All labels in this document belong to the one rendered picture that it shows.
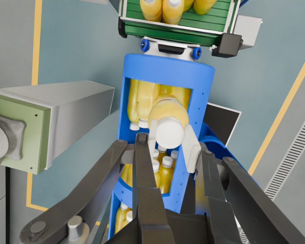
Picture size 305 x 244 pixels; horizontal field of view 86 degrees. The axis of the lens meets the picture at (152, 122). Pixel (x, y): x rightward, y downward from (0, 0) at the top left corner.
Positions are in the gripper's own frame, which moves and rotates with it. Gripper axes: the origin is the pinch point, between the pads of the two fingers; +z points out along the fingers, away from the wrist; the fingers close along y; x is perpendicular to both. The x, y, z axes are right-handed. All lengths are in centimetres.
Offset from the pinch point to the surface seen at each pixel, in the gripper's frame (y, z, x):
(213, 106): 48, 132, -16
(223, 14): 18, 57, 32
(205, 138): 33, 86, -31
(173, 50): -0.2, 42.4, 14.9
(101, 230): -33, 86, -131
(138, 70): -8.6, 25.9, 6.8
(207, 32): 11, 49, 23
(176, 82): 1.5, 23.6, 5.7
